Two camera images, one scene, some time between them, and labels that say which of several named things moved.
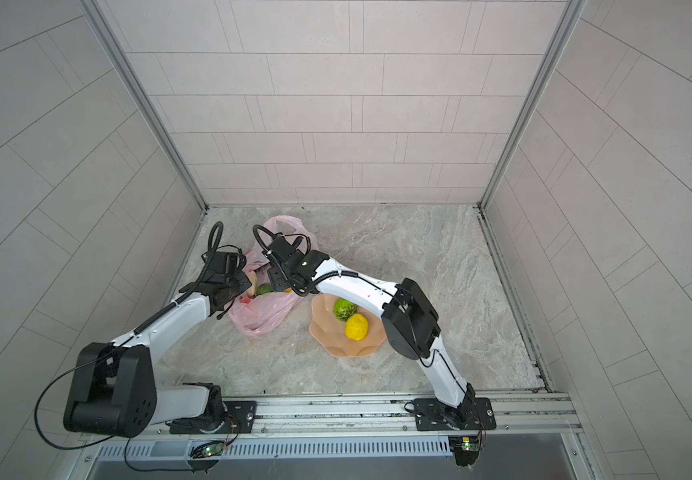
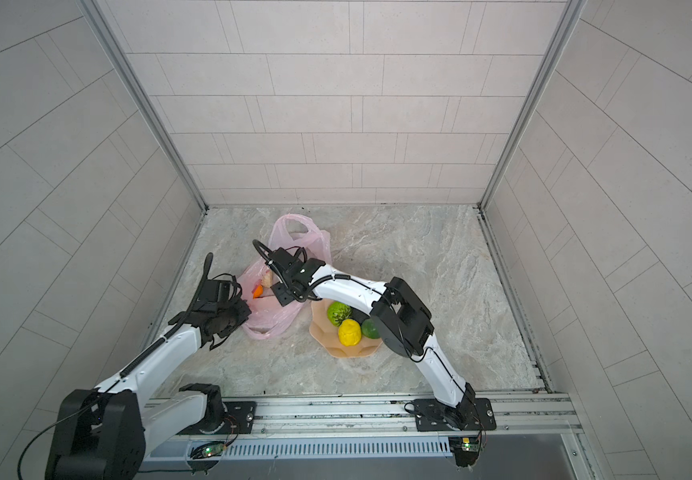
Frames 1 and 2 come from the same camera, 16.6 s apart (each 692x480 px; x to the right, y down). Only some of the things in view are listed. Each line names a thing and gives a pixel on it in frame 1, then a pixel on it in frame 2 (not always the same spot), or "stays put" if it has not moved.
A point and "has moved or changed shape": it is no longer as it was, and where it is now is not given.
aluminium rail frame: [536, 419] stays put
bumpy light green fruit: [344, 308] has moved or changed shape
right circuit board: [465, 449] stays put
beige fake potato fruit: [253, 279] has moved or changed shape
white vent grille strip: [274, 449] stays put
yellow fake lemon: [357, 327] has moved or changed shape
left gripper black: [244, 281] to [244, 314]
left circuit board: [209, 449] stays put
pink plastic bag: [264, 309] stays put
